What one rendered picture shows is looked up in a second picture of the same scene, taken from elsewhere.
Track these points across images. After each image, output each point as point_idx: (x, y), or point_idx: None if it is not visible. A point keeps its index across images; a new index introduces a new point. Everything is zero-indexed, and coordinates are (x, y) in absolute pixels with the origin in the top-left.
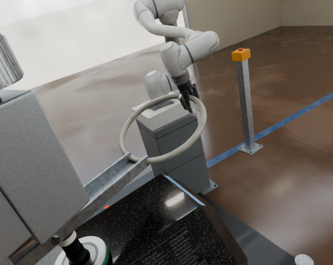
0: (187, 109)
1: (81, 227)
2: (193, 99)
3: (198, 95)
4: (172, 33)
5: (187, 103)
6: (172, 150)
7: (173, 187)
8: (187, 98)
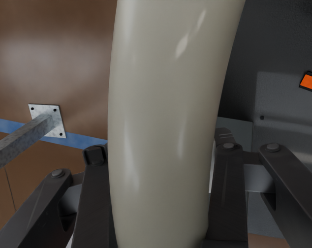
0: (284, 149)
1: None
2: (193, 123)
3: (39, 194)
4: None
5: (245, 193)
6: (209, 201)
7: None
8: (243, 241)
